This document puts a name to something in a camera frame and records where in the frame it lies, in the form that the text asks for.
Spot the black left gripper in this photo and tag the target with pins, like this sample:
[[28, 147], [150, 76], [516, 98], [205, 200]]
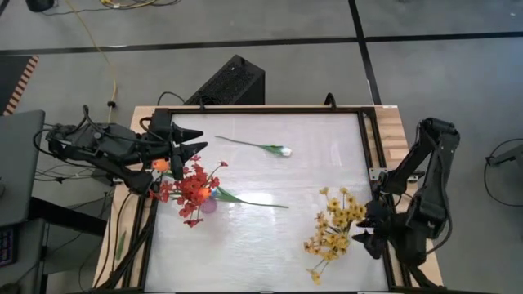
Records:
[[163, 134]]

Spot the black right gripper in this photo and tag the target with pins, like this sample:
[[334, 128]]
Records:
[[382, 224]]

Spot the yellow artificial flower bunch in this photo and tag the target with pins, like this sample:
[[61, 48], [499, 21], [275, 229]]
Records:
[[331, 245], [341, 210]]

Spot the red artificial flower bunch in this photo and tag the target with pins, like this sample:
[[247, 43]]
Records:
[[192, 188]]

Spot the purple glass vase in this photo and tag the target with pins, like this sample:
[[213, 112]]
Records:
[[209, 205]]

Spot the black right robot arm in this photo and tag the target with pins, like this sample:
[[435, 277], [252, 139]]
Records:
[[433, 196]]

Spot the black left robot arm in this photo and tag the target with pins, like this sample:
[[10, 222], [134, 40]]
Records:
[[102, 143]]

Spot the silver mounting plate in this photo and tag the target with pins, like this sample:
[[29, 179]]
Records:
[[374, 173]]

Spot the black computer tower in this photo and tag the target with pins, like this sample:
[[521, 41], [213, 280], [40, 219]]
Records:
[[239, 77]]

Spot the white table mat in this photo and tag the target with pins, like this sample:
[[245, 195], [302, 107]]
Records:
[[253, 245]]

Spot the loose green leaf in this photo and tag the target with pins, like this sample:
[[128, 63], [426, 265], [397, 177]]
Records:
[[121, 245]]

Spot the black desk beam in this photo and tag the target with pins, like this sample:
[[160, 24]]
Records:
[[65, 216]]

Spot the grey stand leg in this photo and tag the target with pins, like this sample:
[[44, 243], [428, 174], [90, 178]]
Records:
[[508, 155]]

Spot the grey desk top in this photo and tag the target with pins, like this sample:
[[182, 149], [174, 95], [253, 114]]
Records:
[[20, 163]]

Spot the black mat striped edge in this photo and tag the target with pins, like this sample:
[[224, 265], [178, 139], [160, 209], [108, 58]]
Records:
[[12, 77]]

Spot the black round bin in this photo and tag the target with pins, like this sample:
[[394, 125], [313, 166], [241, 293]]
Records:
[[40, 4]]

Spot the dark keyboard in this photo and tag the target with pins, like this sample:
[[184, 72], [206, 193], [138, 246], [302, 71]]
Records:
[[6, 247]]

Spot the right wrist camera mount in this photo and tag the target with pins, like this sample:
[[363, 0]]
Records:
[[376, 251]]

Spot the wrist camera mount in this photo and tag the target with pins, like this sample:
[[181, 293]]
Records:
[[376, 251], [177, 167]]

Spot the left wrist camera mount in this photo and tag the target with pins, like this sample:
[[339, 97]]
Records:
[[177, 167]]

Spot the black aluminium frame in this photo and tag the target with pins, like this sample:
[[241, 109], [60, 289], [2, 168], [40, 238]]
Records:
[[261, 109]]

